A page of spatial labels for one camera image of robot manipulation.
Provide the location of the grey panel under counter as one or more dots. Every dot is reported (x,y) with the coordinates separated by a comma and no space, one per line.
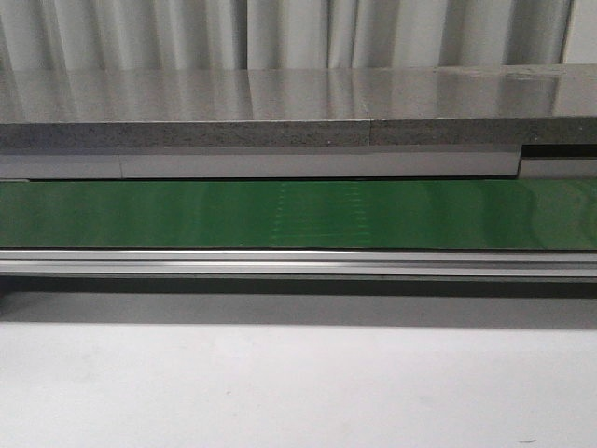
(451,160)

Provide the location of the green conveyor belt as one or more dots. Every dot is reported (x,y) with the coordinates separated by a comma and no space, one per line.
(526,214)

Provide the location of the grey stone counter slab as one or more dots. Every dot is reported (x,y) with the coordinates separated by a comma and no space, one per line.
(517,104)

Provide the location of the white pleated curtain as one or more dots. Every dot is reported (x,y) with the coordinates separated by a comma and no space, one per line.
(124,35)

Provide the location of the aluminium conveyor side rail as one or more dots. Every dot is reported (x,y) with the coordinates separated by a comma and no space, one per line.
(418,264)

